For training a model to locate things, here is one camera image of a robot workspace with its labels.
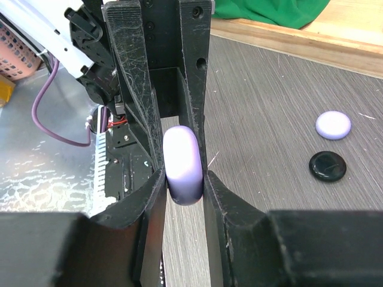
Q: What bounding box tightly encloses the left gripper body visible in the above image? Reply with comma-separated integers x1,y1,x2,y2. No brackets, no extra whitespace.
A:
80,1,177,118

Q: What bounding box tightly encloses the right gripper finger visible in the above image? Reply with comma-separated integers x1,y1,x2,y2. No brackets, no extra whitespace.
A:
203,171,382,286
1,169,166,286

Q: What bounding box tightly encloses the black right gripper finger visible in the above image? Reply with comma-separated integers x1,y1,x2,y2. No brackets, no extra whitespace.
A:
178,0,212,171
103,1,163,170

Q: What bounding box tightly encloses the lilac earbud case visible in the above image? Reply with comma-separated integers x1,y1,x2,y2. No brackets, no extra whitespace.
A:
163,126,203,206
315,111,352,141

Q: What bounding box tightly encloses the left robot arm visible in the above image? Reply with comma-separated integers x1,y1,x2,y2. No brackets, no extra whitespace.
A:
1,1,184,170

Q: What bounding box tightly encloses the black earbud case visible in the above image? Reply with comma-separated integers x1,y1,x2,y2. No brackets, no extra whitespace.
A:
308,151,347,183

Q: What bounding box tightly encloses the pink plastic basket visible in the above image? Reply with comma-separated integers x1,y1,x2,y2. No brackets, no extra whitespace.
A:
1,22,41,81

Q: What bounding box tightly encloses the green tank top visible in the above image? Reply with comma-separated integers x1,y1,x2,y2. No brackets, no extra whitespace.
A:
212,0,330,29

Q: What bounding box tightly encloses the white cable duct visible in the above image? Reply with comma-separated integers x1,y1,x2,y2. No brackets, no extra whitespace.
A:
90,133,117,216

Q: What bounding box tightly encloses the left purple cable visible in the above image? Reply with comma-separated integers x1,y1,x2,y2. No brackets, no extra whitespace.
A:
31,58,93,148

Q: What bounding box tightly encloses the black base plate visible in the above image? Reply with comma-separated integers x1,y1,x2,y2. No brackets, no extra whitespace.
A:
104,119,163,201

